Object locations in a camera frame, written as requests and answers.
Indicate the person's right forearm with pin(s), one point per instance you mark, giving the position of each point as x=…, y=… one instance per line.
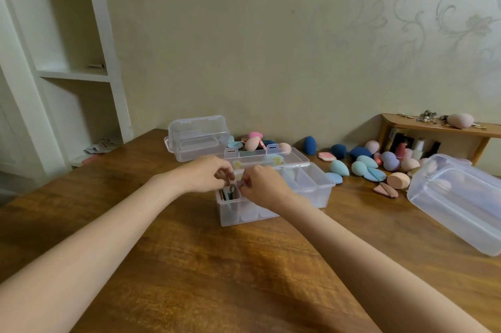
x=372, y=266

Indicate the person's left forearm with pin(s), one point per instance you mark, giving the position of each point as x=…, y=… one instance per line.
x=86, y=250

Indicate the person's right hand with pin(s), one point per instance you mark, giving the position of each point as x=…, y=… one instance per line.
x=266, y=190

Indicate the white cosmetic bottle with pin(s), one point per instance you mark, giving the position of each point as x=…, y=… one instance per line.
x=419, y=147

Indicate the small clear plastic box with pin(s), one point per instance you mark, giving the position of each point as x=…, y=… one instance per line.
x=195, y=137

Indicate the pink flat pad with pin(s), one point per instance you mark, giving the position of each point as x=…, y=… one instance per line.
x=84, y=159

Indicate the white shelf unit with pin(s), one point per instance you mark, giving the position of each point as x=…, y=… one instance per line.
x=105, y=31

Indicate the person's left hand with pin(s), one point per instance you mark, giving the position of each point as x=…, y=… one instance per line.
x=203, y=176

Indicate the pink cosmetic bottle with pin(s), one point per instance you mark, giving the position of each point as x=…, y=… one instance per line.
x=400, y=150

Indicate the large clear plastic container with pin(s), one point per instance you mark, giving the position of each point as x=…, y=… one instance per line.
x=458, y=199

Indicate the crumpled printed paper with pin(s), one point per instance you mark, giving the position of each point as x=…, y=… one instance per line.
x=102, y=145

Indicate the beige sponge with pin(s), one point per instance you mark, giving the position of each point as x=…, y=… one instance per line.
x=461, y=120

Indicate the pile of metal hair clips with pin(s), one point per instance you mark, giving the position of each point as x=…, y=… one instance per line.
x=426, y=115

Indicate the puffs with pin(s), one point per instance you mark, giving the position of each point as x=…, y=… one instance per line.
x=227, y=193

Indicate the clear divided organizer box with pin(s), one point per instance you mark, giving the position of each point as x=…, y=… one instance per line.
x=313, y=188

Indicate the pile of makeup sponges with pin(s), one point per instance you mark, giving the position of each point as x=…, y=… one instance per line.
x=339, y=167

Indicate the small wooden rack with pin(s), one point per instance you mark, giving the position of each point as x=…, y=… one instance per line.
x=430, y=125

